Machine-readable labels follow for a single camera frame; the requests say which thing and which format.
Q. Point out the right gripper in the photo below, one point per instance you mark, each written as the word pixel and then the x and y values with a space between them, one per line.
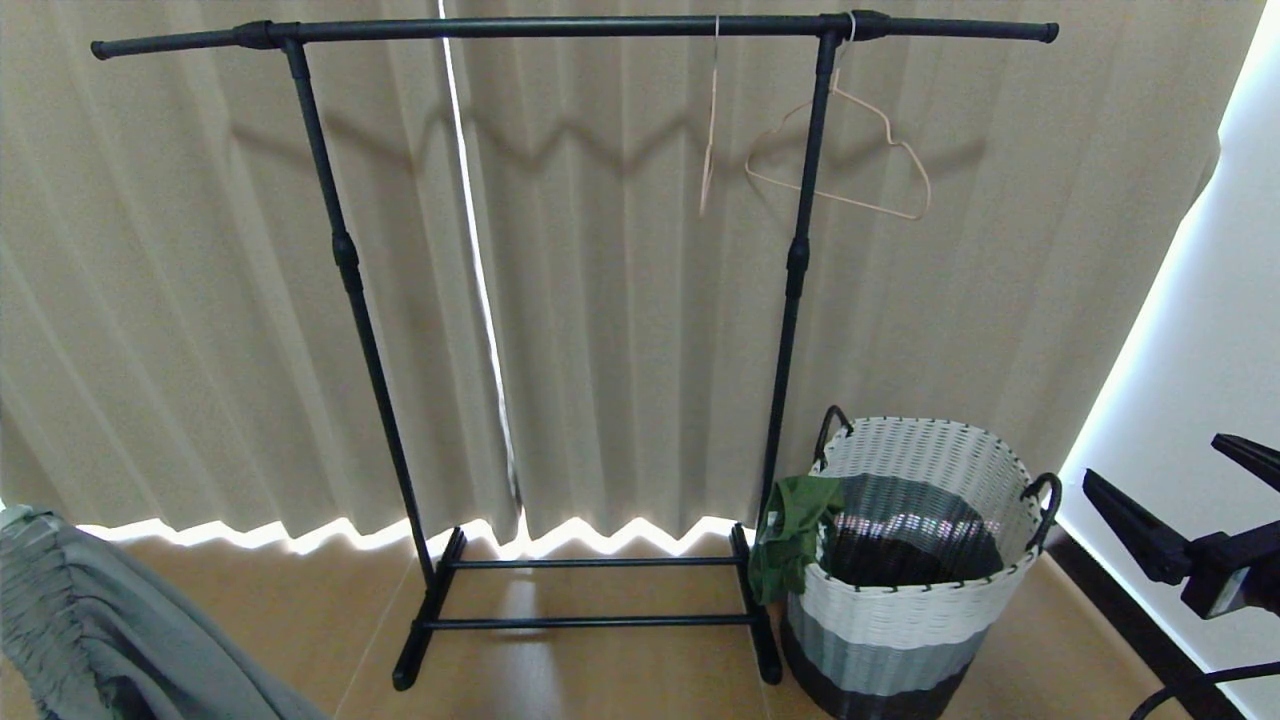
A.
pixel 1245 570

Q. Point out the pale grey shorts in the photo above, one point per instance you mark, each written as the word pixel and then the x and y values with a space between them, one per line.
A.
pixel 90 630

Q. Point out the beige curtain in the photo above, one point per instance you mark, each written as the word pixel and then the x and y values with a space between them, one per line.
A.
pixel 620 300

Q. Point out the black clothes rack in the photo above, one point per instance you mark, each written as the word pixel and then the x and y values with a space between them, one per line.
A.
pixel 600 27

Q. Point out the pink clothes hanger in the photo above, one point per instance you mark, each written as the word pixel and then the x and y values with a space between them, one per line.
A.
pixel 713 100
pixel 880 207

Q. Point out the white laundry basket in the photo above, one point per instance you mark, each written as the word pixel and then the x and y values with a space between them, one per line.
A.
pixel 900 620

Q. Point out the green garment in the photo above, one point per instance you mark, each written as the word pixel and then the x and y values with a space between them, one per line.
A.
pixel 790 540

